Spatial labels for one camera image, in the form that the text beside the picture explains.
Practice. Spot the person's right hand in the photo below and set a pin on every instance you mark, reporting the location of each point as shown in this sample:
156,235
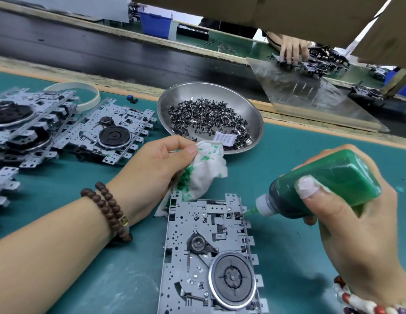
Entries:
373,251

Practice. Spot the person's left hand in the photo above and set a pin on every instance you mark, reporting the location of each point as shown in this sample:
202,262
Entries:
147,176

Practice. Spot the white green-stained cloth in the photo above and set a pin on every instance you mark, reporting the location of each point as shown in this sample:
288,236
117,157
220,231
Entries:
206,166

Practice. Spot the pile of small metal parts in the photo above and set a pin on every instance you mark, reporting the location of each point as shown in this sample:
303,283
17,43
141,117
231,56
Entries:
203,117

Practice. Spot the green glue squeeze bottle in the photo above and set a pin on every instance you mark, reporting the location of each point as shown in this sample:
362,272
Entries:
340,176

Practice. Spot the round metal bowl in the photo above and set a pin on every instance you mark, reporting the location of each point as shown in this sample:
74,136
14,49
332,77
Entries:
173,91

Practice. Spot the black conveyor belt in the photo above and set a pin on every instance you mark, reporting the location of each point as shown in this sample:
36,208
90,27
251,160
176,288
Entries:
92,42

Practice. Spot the finished mechanisms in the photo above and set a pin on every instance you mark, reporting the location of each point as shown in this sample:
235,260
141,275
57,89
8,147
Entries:
324,62

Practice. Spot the person's left forearm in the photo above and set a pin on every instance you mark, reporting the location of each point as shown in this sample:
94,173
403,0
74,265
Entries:
46,258

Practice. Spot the another person's forearm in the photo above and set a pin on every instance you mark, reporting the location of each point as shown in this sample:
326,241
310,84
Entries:
275,38

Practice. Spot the small blue cap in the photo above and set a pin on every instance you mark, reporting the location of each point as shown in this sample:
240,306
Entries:
132,99

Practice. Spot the black flat box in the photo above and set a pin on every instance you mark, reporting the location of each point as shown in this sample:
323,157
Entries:
193,32

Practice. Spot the blue plastic bin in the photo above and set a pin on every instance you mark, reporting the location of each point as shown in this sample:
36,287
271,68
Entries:
404,85
155,24

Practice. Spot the clear plastic sheet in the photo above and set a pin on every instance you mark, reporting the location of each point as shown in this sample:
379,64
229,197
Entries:
321,101

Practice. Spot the white paper sign red text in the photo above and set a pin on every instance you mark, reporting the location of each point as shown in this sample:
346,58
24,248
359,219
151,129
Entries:
72,6

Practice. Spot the brown cardboard panel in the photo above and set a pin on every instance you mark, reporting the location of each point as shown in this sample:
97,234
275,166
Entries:
288,16

